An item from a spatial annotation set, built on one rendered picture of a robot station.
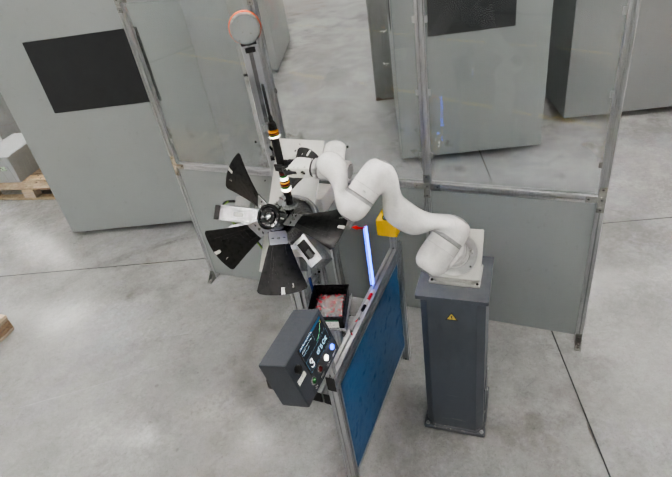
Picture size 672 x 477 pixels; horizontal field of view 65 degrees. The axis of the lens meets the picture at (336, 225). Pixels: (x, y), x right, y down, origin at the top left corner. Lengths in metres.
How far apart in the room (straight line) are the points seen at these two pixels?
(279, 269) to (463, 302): 0.82
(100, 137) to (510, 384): 3.54
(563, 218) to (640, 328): 1.00
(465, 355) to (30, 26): 3.70
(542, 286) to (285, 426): 1.62
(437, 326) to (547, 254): 0.89
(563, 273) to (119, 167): 3.50
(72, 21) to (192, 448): 3.01
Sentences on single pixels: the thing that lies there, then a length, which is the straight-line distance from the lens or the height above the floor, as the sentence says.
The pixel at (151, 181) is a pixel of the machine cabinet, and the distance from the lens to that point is 4.77.
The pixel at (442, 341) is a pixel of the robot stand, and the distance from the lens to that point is 2.49.
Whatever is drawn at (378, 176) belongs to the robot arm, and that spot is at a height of 1.65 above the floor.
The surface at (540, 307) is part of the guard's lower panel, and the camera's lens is 3.31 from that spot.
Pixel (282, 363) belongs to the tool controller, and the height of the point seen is 1.25.
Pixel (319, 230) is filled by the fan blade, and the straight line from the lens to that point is 2.31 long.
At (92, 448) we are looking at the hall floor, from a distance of 3.48.
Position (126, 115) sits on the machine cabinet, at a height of 1.09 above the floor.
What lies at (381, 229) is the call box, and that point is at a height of 1.02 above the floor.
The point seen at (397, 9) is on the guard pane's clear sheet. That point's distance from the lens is 2.61.
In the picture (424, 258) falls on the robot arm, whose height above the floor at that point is 1.29.
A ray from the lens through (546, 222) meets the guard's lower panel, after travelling 2.93.
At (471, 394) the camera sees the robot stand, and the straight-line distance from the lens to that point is 2.74.
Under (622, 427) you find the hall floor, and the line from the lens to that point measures 3.14.
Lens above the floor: 2.48
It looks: 34 degrees down
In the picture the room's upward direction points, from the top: 10 degrees counter-clockwise
